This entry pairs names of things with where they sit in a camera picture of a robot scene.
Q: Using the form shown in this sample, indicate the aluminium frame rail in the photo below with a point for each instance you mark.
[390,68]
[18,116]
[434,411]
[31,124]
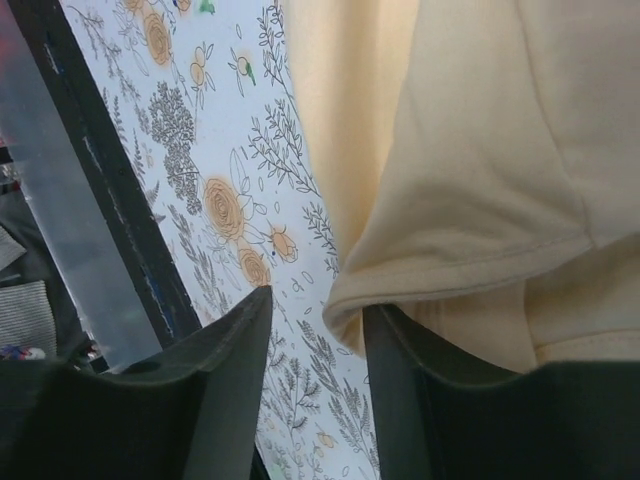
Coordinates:
[59,195]

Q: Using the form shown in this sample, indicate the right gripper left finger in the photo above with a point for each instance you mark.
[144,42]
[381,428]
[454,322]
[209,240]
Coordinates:
[188,412]

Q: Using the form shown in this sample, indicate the floral table mat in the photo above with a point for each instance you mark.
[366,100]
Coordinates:
[200,95]

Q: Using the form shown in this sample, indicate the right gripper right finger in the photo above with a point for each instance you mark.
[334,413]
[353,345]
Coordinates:
[441,413]

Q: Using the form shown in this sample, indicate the pale yellow t shirt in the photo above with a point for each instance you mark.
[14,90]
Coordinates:
[479,162]

